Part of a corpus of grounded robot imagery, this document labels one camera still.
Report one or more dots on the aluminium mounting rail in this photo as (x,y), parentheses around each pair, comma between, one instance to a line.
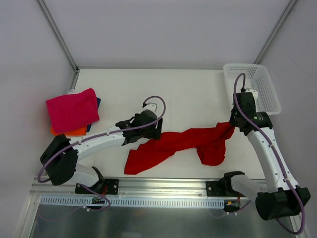
(187,188)

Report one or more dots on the aluminium frame post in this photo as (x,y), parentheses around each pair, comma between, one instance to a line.
(291,4)
(53,26)

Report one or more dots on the white plastic basket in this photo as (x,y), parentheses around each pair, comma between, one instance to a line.
(258,78)

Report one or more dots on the folded pink t shirt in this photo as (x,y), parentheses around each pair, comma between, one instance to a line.
(73,111)

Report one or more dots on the red t shirt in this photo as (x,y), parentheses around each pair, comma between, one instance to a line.
(208,142)

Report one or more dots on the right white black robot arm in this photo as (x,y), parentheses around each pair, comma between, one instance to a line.
(282,196)

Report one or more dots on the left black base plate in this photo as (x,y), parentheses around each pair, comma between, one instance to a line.
(112,186)

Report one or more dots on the right aluminium frame post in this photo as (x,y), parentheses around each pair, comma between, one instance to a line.
(291,4)

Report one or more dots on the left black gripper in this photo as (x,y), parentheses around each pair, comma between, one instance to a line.
(153,131)

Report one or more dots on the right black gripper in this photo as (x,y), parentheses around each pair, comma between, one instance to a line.
(234,120)

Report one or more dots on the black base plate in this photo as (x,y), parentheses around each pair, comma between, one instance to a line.
(213,188)
(112,186)

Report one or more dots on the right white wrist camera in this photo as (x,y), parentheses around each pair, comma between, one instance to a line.
(254,93)

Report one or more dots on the folded navy blue t shirt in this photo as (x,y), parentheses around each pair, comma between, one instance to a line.
(90,125)

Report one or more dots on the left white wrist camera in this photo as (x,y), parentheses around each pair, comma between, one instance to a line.
(152,107)

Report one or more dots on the folded orange t shirt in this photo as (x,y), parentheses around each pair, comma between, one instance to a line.
(78,132)

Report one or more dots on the left aluminium frame post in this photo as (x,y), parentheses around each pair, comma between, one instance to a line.
(53,26)

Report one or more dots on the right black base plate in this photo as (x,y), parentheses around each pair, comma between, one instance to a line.
(213,188)

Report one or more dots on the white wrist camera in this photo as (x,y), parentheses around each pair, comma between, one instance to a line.
(254,93)
(152,107)

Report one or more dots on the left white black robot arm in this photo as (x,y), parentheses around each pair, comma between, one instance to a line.
(61,158)

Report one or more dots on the white slotted cable duct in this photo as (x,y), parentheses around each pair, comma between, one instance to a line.
(133,202)

